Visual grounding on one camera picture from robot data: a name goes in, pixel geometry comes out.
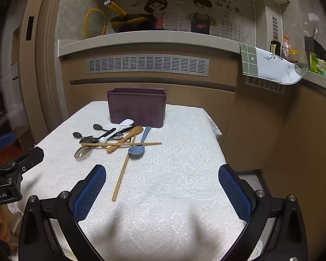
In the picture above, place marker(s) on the large metal spoon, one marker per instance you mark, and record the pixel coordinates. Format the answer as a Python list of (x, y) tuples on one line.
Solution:
[(82, 152)]

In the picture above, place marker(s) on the black door plate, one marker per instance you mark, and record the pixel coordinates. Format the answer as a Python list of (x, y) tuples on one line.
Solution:
[(30, 28)]

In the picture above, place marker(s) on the short grey vent grille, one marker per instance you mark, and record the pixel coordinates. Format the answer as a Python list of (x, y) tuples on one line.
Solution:
[(265, 83)]

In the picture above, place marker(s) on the jar with yellow lid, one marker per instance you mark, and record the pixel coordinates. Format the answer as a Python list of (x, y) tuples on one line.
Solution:
[(293, 56)]

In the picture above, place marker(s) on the white plastic spoon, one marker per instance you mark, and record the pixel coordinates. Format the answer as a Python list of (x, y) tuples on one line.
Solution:
[(127, 122)]

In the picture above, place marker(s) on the grey wall switch panel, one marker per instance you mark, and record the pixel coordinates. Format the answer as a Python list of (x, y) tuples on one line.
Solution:
[(274, 27)]

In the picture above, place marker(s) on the purple plastic utensil box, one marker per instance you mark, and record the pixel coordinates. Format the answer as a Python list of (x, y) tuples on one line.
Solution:
[(137, 108)]

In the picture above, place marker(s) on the glass bowl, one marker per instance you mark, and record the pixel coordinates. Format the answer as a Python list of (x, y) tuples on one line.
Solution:
[(301, 67)]

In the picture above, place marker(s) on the blue plastic spoon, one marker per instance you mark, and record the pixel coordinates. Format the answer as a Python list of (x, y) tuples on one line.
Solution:
[(136, 150)]

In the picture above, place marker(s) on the jar with orange contents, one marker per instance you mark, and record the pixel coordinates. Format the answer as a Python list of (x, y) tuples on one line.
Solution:
[(286, 46)]

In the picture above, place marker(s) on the cartoon wall sticker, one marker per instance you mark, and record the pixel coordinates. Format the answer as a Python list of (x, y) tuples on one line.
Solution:
[(179, 8)]

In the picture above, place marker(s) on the beige stone counter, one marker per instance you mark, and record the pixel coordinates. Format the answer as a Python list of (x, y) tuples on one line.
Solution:
[(152, 46)]

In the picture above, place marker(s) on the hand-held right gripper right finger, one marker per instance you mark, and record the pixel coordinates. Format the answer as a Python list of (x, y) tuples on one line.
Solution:
[(235, 193)]

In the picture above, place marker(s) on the green checkered white towel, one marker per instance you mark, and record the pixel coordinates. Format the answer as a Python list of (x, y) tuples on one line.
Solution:
[(263, 65)]

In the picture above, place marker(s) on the black utensil rack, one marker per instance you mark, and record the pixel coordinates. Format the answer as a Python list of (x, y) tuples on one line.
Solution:
[(315, 45)]

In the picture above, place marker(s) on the dark condiment bottle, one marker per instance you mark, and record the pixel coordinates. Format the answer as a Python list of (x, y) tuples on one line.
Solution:
[(275, 48)]

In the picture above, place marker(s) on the red object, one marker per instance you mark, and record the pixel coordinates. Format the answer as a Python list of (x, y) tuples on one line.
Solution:
[(4, 156)]

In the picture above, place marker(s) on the person's left hand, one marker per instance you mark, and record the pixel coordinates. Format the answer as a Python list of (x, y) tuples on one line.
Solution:
[(0, 220)]

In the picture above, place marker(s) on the black slender utensil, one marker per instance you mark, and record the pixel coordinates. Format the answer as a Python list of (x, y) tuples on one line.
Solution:
[(125, 130)]

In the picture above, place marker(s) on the long grey vent grille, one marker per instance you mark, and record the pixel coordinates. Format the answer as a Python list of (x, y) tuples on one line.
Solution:
[(148, 64)]

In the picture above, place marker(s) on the white lace tablecloth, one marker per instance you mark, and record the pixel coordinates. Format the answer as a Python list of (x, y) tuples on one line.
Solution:
[(163, 195)]

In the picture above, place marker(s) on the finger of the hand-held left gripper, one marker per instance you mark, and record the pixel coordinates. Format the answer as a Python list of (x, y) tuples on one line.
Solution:
[(1, 142), (30, 159)]

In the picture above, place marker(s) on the green plastic items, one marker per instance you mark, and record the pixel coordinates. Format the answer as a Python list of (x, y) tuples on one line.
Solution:
[(317, 65)]

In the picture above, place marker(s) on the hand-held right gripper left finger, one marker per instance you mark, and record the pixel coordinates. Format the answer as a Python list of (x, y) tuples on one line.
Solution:
[(89, 190)]

